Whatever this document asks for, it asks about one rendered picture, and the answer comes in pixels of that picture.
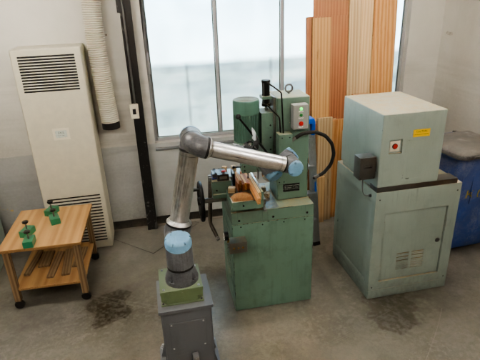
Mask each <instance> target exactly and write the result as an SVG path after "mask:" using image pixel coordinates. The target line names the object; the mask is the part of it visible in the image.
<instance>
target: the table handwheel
mask: <svg viewBox="0 0 480 360"><path fill-rule="evenodd" d="M196 188H197V189H199V191H197V203H198V206H199V214H200V218H201V221H202V222H205V221H206V209H205V204H207V203H214V202H220V201H226V198H222V199H213V197H212V198H204V191H203V186H202V183H201V182H200V181H197V184H196Z"/></svg>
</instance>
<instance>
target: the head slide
mask: <svg viewBox="0 0 480 360"><path fill-rule="evenodd" d="M259 117H260V143H261V144H262V146H263V147H264V148H265V149H266V150H267V151H268V152H269V153H270V154H274V133H273V112H272V111H271V110H270V109H269V108H268V107H264V108H260V109H259Z"/></svg>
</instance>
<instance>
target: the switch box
mask: <svg viewBox="0 0 480 360"><path fill-rule="evenodd" d="M301 107H302V108H303V110H302V111H304V112H299V111H301V110H300V108H301ZM300 113H302V114H303V116H302V117H303V119H299V117H300V116H299V114H300ZM308 117H309V105H308V104H307V103H306V102H303V103H294V104H291V128H292V129H293V130H296V129H307V128H308ZM300 121H302V122H303V123H304V124H303V127H301V128H299V122H300Z"/></svg>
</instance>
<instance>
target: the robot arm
mask: <svg viewBox="0 0 480 360"><path fill-rule="evenodd" d="M251 130H252V135H253V136H252V138H251V139H252V140H253V141H254V142H253V141H252V140H251V139H250V140H249V141H247V142H245V143H244V145H243V144H242V146H240V145H239V144H235V143H233V145H234V146H233V145H230V144H223V143H220V142H216V141H213V140H212V139H211V137H207V136H203V135H201V132H200V130H199V129H198V128H196V127H195V126H185V127H184V128H183V129H182V130H181V132H180V135H179V136H180V144H179V157H178V163H177V168H176V178H175V184H174V194H173V200H172V205H171V216H170V217H169V218H167V219H166V225H165V227H164V246H165V252H166V262H167V271H166V276H165V280H166V284H167V285H168V286H170V287H172V288H176V289H182V288H186V287H189V286H192V285H193V284H195V283H196V282H197V281H198V279H199V273H198V271H197V270H196V267H195V266H194V257H193V249H192V240H191V236H190V233H191V220H190V219H189V215H190V210H191V201H192V196H193V191H194V182H195V178H196V169H197V164H198V158H202V159H207V158H209V157H213V158H217V159H223V160H227V161H233V162H237V163H241V164H248V165H252V166H256V167H258V168H259V169H260V170H261V172H262V173H263V174H264V176H265V177H266V178H267V179H268V180H269V181H276V180H277V179H279V178H280V177H281V176H282V172H284V173H288V174H289V175H291V176H299V175H300V174H301V173H302V171H303V170H304V166H303V164H302V162H301V161H299V160H298V158H299V157H298V155H297V154H296V153H295V151H294V150H293V149H291V148H290V147H288V148H287V149H284V151H282V152H281V153H280V154H279V155H276V154H270V153H266V152H262V151H260V150H258V149H259V138H258V136H257V135H256V132H255V131H254V129H253V128H251Z"/></svg>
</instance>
